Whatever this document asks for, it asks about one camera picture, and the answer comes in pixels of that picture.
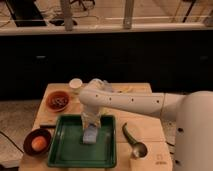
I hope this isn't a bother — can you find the dark bowl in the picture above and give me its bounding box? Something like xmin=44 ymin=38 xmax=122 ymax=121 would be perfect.
xmin=23 ymin=129 xmax=51 ymax=156

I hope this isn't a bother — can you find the green plastic tray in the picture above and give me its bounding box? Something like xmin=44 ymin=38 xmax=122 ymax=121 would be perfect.
xmin=47 ymin=115 xmax=117 ymax=168

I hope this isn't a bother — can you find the green handled metal scoop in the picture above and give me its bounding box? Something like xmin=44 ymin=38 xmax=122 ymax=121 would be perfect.
xmin=122 ymin=123 xmax=148 ymax=159

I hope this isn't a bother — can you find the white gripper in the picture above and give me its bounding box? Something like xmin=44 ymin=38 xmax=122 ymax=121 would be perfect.
xmin=81 ymin=110 xmax=101 ymax=129

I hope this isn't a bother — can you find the wooden cutting board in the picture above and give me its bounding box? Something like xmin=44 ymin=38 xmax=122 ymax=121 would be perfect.
xmin=33 ymin=83 xmax=152 ymax=128

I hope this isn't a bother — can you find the orange bowl with contents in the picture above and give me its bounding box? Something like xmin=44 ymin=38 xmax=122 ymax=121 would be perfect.
xmin=46 ymin=91 xmax=70 ymax=112

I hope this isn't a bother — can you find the white cup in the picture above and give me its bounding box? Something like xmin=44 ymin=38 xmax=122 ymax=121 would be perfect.
xmin=69 ymin=78 xmax=83 ymax=91

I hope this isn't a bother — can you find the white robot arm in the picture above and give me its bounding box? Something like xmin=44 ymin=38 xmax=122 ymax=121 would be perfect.
xmin=79 ymin=79 xmax=213 ymax=171

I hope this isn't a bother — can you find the blue sponge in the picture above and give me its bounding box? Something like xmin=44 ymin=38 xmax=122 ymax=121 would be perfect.
xmin=83 ymin=125 xmax=98 ymax=144

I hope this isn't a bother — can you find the orange fruit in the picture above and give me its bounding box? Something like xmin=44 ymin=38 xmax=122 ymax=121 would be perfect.
xmin=31 ymin=136 xmax=47 ymax=151

